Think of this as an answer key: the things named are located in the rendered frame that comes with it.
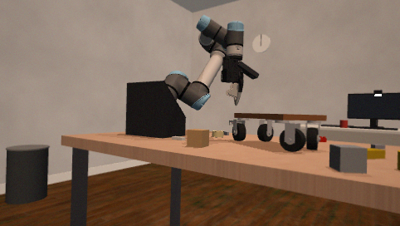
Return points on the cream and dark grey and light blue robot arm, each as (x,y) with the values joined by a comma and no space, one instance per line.
(197,93)

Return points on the yellow rectangular block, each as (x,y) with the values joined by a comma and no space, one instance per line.
(376,154)

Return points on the beige roll of masking tape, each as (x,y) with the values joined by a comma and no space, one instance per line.
(217,133)

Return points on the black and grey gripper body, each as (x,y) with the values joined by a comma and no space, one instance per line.
(228,75)

